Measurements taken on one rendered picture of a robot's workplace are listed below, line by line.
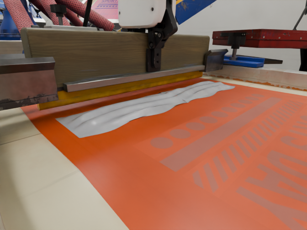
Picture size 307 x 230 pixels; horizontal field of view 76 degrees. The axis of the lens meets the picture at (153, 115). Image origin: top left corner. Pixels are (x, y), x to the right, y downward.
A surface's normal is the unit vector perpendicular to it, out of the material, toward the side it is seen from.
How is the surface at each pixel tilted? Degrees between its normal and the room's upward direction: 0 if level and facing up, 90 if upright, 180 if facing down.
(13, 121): 0
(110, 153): 0
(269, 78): 90
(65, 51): 90
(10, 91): 90
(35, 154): 0
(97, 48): 90
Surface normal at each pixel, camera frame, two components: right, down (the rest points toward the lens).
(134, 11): -0.72, 0.22
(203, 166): 0.02, -0.93
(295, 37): 0.24, 0.37
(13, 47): 0.70, 0.28
